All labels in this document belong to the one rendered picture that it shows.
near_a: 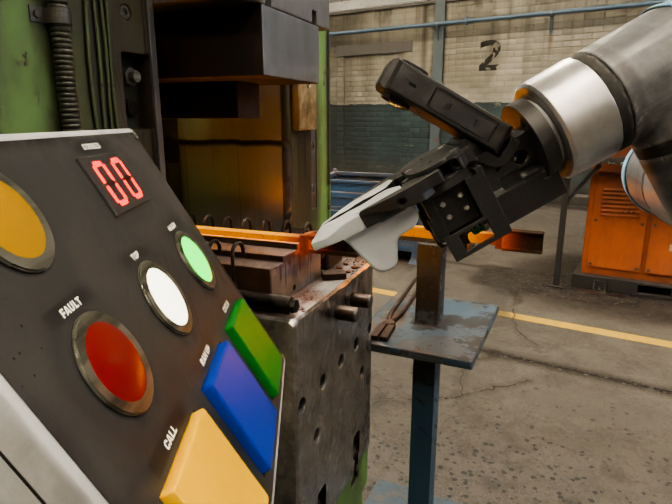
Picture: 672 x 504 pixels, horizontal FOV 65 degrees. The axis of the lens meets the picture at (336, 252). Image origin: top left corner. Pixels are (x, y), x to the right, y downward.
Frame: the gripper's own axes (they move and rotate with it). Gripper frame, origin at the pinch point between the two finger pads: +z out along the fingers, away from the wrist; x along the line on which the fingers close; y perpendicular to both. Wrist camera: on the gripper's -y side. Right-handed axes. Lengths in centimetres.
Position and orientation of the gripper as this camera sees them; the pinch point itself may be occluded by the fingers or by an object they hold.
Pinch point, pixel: (321, 232)
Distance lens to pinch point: 45.8
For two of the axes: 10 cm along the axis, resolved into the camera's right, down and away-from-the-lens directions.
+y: 5.0, 8.3, 2.4
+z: -8.7, 4.9, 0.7
